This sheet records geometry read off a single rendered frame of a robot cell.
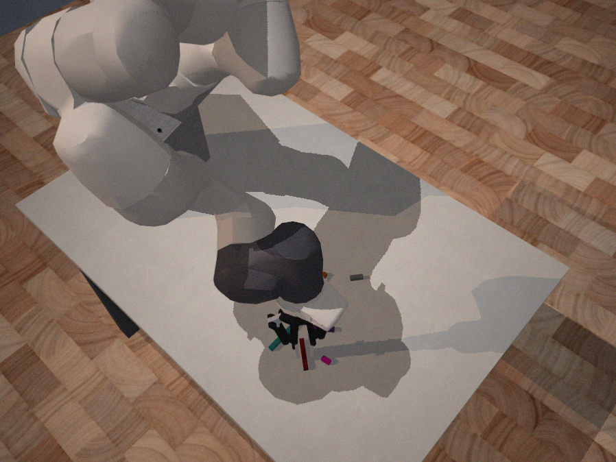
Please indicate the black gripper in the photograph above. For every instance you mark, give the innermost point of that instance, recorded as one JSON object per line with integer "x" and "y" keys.
{"x": 274, "y": 322}

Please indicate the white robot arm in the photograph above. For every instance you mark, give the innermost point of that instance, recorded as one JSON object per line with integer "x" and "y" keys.
{"x": 83, "y": 62}

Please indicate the turquoise rod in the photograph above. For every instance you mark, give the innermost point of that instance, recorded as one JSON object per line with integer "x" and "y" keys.
{"x": 277, "y": 341}

